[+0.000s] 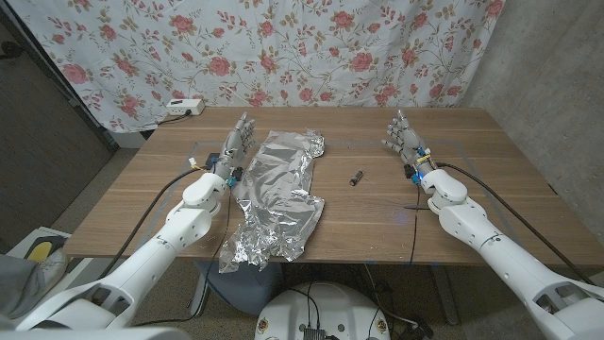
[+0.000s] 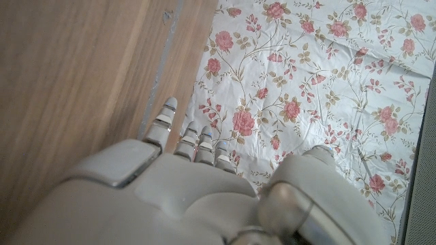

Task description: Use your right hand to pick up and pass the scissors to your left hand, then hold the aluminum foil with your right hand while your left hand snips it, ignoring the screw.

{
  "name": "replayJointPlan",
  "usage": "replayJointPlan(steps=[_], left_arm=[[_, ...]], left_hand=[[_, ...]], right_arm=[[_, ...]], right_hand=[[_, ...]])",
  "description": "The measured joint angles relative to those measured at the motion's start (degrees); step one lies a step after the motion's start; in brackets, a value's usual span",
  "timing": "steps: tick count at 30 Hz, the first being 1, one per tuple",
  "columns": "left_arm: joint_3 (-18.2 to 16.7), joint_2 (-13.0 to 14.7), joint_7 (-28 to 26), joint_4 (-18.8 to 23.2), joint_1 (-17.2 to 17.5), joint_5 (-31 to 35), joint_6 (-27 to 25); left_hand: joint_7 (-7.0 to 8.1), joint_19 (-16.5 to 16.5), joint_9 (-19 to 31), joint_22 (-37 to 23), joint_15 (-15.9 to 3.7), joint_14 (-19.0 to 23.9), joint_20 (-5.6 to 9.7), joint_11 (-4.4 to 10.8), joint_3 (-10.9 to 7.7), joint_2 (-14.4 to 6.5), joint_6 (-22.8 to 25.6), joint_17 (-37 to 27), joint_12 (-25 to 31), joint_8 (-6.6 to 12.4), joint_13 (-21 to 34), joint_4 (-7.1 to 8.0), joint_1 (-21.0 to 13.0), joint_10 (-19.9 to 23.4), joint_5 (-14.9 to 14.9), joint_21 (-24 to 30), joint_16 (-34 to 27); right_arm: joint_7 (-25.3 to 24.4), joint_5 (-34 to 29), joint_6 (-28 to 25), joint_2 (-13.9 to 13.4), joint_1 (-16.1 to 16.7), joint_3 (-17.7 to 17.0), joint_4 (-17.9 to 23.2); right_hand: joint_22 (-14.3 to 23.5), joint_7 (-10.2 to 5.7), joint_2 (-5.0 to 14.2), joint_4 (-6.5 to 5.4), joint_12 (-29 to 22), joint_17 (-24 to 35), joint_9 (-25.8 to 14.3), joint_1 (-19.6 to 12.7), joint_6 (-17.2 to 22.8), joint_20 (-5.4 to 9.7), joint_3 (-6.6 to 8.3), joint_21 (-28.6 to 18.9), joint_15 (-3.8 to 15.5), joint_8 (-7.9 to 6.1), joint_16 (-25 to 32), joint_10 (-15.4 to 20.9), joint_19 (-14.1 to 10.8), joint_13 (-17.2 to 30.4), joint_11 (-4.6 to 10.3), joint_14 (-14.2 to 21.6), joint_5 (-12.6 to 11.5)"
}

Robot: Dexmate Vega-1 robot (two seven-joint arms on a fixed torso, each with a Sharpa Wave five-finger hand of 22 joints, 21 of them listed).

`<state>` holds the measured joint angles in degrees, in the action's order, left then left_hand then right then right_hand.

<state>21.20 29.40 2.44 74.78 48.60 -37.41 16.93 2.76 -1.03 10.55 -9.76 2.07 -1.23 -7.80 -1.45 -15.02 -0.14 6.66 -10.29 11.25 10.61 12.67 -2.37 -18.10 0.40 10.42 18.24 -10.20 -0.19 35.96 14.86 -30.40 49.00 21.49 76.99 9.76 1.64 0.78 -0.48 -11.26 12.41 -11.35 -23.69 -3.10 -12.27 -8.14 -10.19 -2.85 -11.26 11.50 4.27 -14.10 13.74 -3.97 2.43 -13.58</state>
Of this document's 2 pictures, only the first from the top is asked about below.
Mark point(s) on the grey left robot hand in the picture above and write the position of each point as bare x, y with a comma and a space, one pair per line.
233, 151

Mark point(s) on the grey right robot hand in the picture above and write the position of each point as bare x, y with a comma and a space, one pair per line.
411, 144

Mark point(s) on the aluminum foil sheet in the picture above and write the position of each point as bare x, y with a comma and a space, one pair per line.
276, 193

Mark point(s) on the grey yellow scissors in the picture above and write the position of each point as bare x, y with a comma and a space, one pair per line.
417, 207

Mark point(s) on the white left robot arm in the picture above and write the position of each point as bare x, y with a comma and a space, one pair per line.
156, 250

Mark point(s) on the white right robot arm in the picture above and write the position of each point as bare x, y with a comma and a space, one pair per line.
500, 255

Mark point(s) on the small dark battery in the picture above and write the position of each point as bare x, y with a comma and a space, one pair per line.
356, 178

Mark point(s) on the white power strip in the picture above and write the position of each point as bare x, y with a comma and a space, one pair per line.
185, 107

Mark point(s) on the floral backdrop cloth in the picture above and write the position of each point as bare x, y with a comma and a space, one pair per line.
283, 47

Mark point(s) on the grey stool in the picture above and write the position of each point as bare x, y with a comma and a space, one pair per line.
245, 288

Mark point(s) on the grey table leg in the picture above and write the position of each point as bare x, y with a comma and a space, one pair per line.
199, 295
446, 293

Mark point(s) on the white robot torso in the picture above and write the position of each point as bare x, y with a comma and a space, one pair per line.
330, 307

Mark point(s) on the white sneaker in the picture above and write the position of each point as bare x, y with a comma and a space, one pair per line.
54, 266

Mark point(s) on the grey trouser leg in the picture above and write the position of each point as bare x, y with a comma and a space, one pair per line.
21, 283

